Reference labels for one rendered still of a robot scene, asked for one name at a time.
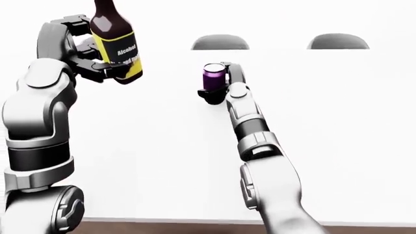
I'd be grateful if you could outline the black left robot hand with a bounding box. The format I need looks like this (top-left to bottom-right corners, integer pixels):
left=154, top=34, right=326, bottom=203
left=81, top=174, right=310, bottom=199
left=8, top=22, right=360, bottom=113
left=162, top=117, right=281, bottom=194
left=36, top=14, right=128, bottom=84

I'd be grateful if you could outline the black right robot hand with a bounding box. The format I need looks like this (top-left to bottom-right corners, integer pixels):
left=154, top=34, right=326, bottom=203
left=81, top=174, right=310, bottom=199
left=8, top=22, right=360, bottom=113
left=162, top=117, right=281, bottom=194
left=197, top=61, right=248, bottom=106

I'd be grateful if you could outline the brown bottle yellow black label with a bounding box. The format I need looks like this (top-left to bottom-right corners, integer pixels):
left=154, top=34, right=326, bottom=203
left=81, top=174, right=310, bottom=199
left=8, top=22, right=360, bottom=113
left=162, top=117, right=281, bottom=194
left=89, top=0, right=144, bottom=86

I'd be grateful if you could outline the purple drink can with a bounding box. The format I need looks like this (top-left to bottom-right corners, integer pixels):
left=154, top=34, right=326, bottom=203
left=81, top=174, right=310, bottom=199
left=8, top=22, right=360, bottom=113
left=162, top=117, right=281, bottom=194
left=202, top=62, right=227, bottom=92

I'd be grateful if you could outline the grey round stool seat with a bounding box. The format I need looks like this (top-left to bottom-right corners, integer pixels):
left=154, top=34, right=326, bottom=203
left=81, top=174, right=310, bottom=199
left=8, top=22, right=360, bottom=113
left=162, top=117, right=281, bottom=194
left=190, top=34, right=250, bottom=51
left=306, top=32, right=371, bottom=51

